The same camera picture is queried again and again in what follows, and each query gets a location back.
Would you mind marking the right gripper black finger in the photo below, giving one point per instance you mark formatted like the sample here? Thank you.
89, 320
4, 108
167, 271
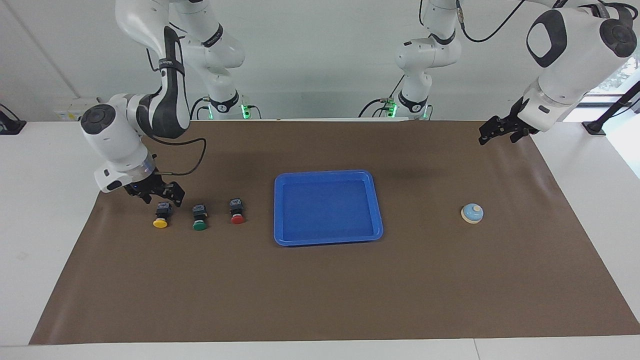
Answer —
178, 196
146, 198

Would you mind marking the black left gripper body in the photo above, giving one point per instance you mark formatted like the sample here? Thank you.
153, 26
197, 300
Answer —
515, 125

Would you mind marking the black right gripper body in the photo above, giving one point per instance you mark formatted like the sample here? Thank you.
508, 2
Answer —
150, 186

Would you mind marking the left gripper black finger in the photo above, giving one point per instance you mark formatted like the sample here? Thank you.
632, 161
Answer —
492, 127
516, 136

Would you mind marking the yellow push button switch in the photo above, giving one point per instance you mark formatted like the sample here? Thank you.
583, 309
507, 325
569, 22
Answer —
160, 223

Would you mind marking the green push button switch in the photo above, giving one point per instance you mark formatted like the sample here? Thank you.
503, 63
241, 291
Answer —
200, 226

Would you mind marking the red push button switch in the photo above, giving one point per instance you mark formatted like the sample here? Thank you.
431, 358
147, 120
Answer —
237, 218

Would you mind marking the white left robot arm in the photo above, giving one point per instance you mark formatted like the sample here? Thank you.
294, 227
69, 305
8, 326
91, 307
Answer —
565, 75

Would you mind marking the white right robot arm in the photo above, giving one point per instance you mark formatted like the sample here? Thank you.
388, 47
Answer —
115, 145

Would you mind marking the light blue call bell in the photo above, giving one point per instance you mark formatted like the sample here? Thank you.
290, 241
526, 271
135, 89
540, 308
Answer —
472, 214

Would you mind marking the blue plastic tray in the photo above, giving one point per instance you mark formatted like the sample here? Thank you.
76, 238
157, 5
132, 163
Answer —
327, 210

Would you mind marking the black stand with angled pole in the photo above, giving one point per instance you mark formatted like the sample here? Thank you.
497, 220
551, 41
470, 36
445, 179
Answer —
595, 127

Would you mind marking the small black stand base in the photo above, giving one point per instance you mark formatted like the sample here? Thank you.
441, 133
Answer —
10, 127

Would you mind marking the brown table mat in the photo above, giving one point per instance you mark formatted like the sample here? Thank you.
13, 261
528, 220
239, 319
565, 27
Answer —
320, 290

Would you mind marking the white wall socket box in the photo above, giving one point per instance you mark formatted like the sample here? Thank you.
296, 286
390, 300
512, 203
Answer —
75, 112

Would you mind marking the window with white frame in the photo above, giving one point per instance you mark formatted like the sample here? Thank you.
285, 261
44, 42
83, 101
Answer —
625, 75

